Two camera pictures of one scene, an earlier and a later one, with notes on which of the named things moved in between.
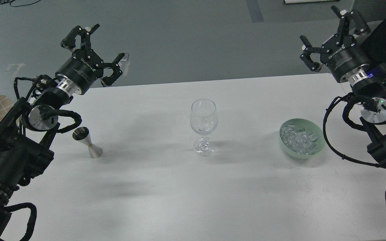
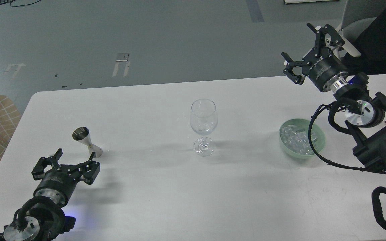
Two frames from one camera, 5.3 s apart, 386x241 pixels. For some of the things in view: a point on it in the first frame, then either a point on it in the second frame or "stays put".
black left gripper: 81,70 to 58,183
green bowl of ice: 301,138 stays put
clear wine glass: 204,118 stays put
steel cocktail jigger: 81,134 stays put
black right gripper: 343,54 to 326,70
